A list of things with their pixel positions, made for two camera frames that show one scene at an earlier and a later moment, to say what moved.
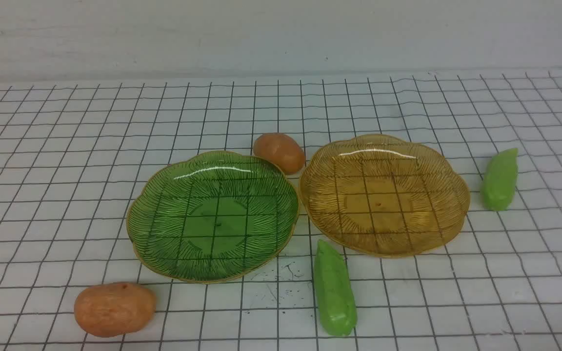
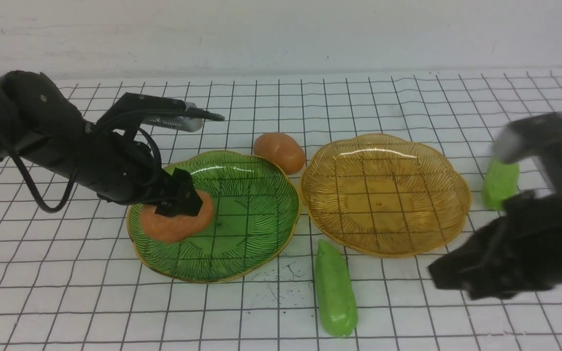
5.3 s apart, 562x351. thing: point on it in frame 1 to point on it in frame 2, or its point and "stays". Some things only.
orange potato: [106, 310] to [173, 227]
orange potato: [282, 149] stays
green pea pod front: [337, 298] stays
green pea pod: [499, 180] stays
